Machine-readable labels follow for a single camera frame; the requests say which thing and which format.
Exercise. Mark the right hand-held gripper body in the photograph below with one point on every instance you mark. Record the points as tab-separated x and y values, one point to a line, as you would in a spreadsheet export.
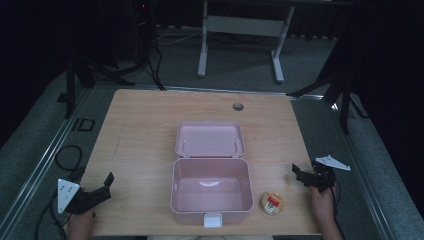
322	178

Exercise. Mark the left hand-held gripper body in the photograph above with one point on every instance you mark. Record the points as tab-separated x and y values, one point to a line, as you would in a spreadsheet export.
68	195

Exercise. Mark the person's right hand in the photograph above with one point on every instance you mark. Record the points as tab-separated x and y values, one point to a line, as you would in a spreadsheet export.
321	201

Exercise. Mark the person's left hand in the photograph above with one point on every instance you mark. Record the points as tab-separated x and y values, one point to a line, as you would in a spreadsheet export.
81	220

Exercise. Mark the round tin with red label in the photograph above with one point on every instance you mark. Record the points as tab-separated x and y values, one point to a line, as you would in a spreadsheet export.
272	203

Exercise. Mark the black metal stand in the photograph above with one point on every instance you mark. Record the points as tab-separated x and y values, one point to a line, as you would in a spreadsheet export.
345	106
70	90

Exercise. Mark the pink plastic box with lid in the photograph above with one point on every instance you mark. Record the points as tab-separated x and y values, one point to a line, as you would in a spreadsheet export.
210	186

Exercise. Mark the dark computer tower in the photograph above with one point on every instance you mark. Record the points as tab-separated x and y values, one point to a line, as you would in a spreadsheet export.
143	30

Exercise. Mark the white desk frame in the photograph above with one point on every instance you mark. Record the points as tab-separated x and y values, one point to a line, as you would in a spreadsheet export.
245	26

